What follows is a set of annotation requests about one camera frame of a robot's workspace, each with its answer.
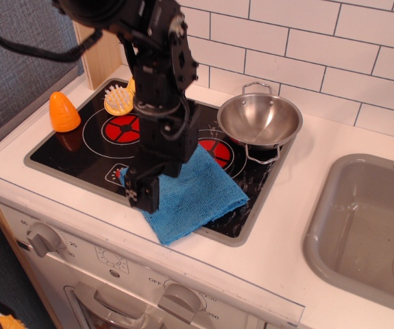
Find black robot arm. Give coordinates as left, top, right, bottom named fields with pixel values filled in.
left=52, top=1, right=200, bottom=213

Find orange toy carrot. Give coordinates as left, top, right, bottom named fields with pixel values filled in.
left=49, top=92, right=81, bottom=133

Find grey oven door handle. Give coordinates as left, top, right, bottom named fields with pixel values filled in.
left=73, top=282, right=165, bottom=328

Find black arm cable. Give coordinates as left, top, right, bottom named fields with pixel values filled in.
left=0, top=15, right=103, bottom=63

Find left grey oven knob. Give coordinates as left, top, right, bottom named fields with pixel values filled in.
left=27, top=223, right=61, bottom=258

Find grey sink basin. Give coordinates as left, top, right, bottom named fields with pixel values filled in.
left=304, top=154, right=394, bottom=310

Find orange fuzzy object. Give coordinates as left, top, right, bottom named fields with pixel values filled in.
left=0, top=315, right=26, bottom=329

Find right grey oven knob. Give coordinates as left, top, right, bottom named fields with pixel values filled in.
left=158, top=284, right=202, bottom=324

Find steel bowl with handles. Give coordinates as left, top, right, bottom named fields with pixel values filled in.
left=217, top=82, right=303, bottom=165

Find yellow dish brush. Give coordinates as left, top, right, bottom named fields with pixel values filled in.
left=104, top=77, right=136, bottom=117

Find blue towel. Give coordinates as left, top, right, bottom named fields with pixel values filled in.
left=119, top=143, right=250, bottom=246

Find black toy stove top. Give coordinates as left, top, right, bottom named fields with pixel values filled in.
left=25, top=80, right=295, bottom=246

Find grey oven knob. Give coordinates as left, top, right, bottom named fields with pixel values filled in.
left=158, top=284, right=202, bottom=324
left=27, top=223, right=61, bottom=258

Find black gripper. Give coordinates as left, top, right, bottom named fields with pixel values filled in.
left=123, top=101, right=199, bottom=213

